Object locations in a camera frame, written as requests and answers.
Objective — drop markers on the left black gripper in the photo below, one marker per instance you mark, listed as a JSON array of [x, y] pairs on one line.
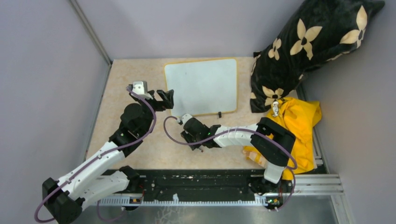
[[162, 105]]

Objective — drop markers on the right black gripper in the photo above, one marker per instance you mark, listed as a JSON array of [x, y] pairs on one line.
[[187, 136]]

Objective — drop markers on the yellow framed whiteboard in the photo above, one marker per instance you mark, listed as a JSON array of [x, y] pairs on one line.
[[203, 87]]

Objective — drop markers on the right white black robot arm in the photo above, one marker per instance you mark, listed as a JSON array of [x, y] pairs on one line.
[[270, 139]]

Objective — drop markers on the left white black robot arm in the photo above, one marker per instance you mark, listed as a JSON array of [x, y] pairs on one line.
[[68, 196]]

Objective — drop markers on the yellow cloth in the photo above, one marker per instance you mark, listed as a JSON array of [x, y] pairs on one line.
[[299, 117]]

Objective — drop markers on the black floral pillow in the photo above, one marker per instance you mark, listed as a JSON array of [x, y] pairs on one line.
[[318, 32]]

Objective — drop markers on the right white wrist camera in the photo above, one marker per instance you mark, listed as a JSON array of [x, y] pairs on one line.
[[184, 118]]

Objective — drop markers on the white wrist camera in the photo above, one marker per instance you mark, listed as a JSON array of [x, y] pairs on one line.
[[184, 118], [140, 87]]

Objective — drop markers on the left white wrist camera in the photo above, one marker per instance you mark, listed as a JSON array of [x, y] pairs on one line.
[[140, 87]]

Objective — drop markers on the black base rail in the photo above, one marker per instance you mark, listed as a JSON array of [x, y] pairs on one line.
[[204, 185]]

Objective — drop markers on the white toothed cable strip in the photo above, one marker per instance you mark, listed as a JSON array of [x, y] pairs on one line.
[[126, 200]]

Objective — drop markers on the aluminium corner post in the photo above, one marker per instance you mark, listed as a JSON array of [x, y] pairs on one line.
[[90, 31]]

